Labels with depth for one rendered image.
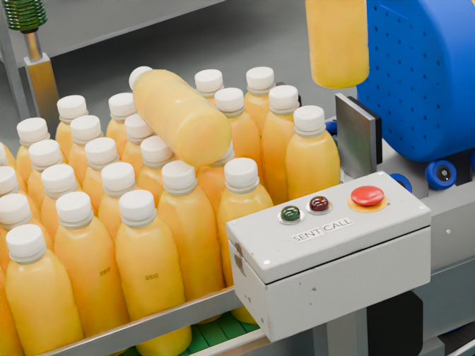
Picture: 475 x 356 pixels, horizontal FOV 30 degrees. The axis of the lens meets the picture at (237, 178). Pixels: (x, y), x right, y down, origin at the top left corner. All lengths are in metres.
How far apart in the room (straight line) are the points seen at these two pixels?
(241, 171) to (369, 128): 0.29
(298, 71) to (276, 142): 2.74
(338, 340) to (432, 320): 0.44
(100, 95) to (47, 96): 2.49
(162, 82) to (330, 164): 0.24
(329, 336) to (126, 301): 0.24
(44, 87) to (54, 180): 0.42
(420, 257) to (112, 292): 0.36
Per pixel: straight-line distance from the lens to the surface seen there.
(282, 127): 1.20
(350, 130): 1.31
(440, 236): 1.31
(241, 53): 4.18
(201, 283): 1.10
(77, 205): 1.02
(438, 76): 1.20
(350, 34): 1.07
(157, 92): 1.09
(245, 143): 1.21
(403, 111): 1.31
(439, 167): 1.28
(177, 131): 1.02
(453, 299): 1.45
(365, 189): 0.98
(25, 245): 0.98
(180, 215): 1.05
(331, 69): 1.09
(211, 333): 1.13
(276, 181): 1.23
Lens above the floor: 1.64
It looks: 31 degrees down
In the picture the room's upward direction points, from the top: 7 degrees counter-clockwise
